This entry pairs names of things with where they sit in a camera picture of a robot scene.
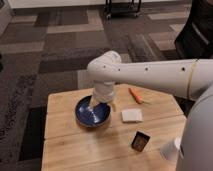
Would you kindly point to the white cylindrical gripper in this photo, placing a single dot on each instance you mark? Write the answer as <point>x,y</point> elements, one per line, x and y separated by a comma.
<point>103,92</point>

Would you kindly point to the white ceramic cup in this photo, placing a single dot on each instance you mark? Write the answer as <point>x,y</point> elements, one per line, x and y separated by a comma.
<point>169,151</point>

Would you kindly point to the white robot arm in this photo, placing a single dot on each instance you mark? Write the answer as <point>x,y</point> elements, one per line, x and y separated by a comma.
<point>187,78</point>

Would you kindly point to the dark blue ceramic bowl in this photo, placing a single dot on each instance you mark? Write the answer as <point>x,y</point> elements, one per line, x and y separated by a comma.
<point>91,116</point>

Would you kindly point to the white rectangular eraser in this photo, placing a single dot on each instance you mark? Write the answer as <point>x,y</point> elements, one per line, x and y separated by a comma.
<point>132,115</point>

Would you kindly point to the orange carrot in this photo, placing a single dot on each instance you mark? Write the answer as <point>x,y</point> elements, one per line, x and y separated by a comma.
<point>136,96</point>

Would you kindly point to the small dark brown box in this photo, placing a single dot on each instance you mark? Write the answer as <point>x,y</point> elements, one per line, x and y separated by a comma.
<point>139,142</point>

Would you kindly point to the black office chair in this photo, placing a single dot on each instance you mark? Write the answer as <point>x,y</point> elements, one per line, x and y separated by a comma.
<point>196,38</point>

